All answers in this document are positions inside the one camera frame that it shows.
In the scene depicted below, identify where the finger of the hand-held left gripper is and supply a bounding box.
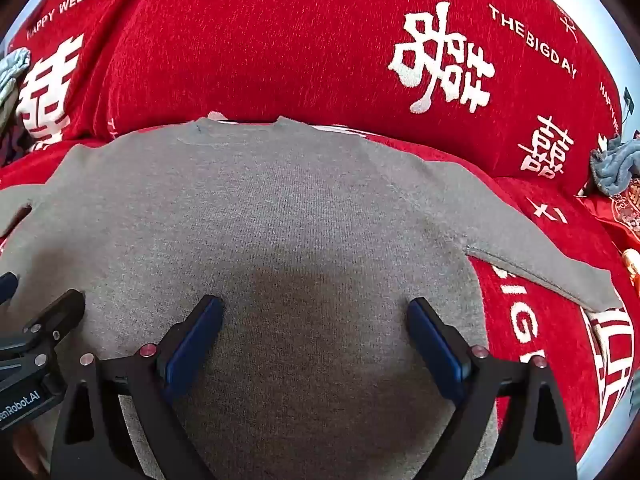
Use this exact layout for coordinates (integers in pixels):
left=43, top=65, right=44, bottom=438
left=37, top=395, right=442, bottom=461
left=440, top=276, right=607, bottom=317
left=0, top=288, right=86, bottom=377
left=0, top=271, right=19, bottom=307

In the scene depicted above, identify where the white patterned cloth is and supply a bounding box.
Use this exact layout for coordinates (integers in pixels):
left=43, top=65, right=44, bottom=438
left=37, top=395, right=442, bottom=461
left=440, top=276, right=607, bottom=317
left=0, top=47, right=32, bottom=128

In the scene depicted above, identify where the red embroidered cushion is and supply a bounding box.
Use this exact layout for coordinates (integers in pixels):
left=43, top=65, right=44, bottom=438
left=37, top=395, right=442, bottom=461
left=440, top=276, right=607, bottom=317
left=575, top=177, right=640, bottom=257

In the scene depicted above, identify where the orange and white toy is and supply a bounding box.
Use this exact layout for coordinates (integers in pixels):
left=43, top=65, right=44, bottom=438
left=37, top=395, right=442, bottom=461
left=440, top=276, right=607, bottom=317
left=621, top=248, right=640, bottom=287

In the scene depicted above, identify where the blue-grey towel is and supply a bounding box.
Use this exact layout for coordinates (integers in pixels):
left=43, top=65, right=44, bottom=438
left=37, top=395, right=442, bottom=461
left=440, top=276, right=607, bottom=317
left=589, top=135, right=640, bottom=197

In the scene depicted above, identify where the red printed sofa cover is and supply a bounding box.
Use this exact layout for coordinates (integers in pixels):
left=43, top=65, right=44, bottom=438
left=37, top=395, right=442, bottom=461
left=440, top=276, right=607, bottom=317
left=0, top=0, right=640, bottom=463

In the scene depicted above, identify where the dark patterned cloth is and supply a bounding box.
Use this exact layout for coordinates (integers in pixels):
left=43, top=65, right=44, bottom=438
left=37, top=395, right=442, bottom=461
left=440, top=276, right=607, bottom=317
left=0, top=120, right=27, bottom=167

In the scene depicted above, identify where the grey knit sweater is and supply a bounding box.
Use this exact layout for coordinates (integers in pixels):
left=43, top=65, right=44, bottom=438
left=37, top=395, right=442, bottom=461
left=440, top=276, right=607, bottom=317
left=0, top=116, right=623, bottom=480

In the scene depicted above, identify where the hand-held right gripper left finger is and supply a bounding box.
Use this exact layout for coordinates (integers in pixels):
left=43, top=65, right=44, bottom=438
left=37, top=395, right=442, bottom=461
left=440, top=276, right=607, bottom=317
left=50, top=295, right=226, bottom=480

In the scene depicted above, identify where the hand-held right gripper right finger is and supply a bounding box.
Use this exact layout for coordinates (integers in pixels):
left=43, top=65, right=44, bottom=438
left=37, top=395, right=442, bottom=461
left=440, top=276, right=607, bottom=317
left=406, top=297, right=578, bottom=480

